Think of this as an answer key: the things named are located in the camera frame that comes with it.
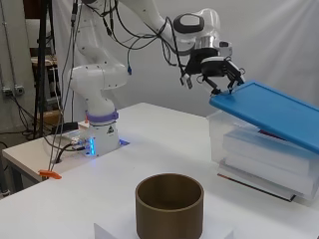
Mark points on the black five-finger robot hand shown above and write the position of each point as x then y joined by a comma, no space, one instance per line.
216,66

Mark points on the blue plastic lid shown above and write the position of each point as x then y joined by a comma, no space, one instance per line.
275,108

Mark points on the white seven-joint robot arm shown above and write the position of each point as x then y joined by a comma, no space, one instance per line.
96,79

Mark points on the clear plastic box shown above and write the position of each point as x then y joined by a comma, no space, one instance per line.
216,132

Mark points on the white hanging sheet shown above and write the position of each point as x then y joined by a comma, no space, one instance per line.
279,40

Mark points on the thin book with dark edge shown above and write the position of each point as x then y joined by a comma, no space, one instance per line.
255,186

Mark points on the brown round tub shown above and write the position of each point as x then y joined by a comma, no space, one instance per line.
169,215

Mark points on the black tripod stand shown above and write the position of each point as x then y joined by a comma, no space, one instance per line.
41,66

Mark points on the orange clamp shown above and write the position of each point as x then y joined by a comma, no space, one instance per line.
50,174

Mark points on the white flat box stand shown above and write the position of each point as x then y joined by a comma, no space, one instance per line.
106,233

